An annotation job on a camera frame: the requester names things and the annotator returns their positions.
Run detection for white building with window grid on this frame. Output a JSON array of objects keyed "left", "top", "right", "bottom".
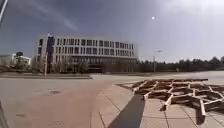
[{"left": 35, "top": 34, "right": 138, "bottom": 74}]

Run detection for street lamp pole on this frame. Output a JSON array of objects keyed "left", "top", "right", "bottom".
[{"left": 152, "top": 50, "right": 163, "bottom": 73}]

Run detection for row of small trees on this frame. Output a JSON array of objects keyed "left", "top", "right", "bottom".
[{"left": 0, "top": 57, "right": 92, "bottom": 75}]

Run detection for pale pole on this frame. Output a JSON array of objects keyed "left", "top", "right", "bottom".
[{"left": 44, "top": 54, "right": 48, "bottom": 77}]

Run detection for low kerb strip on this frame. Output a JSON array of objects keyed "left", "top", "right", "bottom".
[{"left": 0, "top": 72, "right": 93, "bottom": 80}]

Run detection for low white building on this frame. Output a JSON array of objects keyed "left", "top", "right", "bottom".
[{"left": 0, "top": 51, "right": 33, "bottom": 68}]

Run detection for wooden lattice frame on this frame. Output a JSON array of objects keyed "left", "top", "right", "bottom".
[{"left": 117, "top": 78, "right": 224, "bottom": 118}]

